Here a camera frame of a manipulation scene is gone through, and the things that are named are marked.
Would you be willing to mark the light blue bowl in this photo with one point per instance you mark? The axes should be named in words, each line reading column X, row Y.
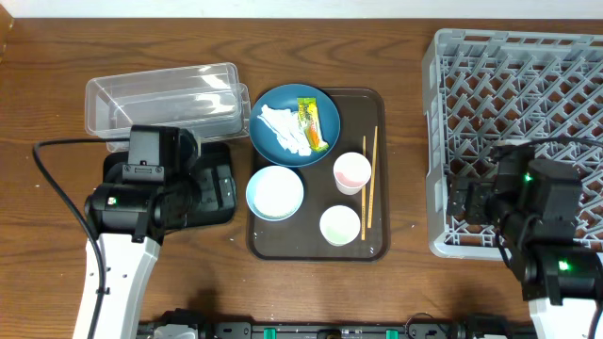
column 274, row 193

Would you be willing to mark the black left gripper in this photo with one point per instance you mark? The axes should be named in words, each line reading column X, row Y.
column 213, row 198

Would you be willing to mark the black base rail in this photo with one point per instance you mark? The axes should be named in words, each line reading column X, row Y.
column 182, row 323

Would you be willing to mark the clear plastic waste bin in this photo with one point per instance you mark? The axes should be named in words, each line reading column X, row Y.
column 207, row 100

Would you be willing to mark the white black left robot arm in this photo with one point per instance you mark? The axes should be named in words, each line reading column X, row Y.
column 119, row 266

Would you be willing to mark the grey dishwasher rack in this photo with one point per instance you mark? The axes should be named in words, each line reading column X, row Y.
column 484, row 86

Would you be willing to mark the white tissue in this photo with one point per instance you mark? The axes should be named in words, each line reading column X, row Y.
column 285, row 125

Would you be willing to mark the white cup green inside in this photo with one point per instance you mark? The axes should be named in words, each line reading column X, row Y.
column 339, row 225

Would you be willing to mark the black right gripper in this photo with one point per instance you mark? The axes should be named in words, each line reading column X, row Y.
column 480, row 190

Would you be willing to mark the brown serving tray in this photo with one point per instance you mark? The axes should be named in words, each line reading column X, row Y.
column 330, row 205

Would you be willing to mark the white cup pink inside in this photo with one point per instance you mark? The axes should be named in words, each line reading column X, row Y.
column 352, row 171

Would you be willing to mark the dark blue plate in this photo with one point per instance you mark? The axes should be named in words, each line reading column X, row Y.
column 265, row 141

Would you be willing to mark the yellow snack wrapper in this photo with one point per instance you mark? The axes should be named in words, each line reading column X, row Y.
column 308, row 118

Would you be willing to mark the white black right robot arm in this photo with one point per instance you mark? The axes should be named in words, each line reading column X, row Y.
column 532, row 207

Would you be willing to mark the black rectangular tray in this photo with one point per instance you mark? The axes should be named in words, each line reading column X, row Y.
column 221, row 155

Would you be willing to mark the right wooden chopstick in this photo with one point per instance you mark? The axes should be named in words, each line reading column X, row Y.
column 373, row 178

